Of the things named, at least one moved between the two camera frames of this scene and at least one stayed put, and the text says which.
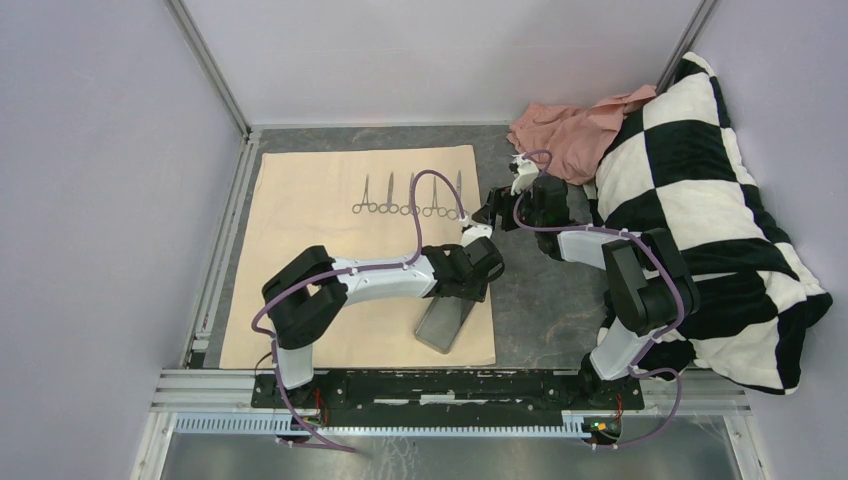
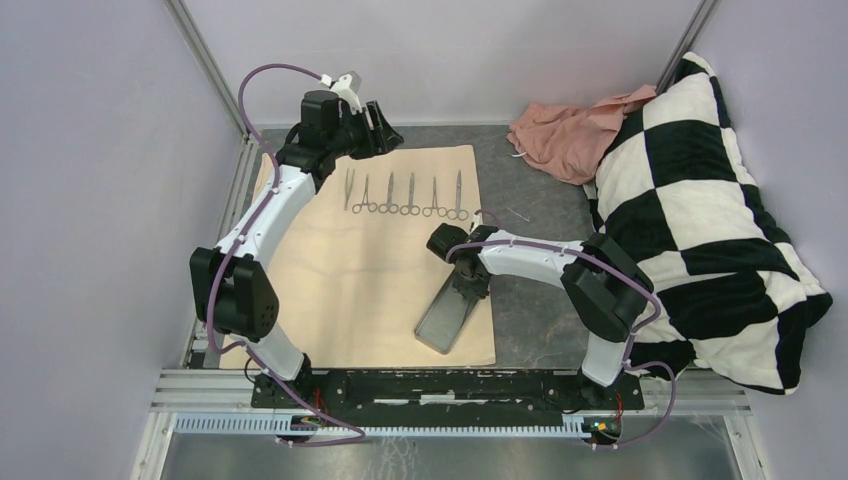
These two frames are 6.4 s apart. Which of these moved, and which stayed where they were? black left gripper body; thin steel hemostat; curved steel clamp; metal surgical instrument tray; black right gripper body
Moved: black right gripper body; black left gripper body
Stayed: curved steel clamp; metal surgical instrument tray; thin steel hemostat
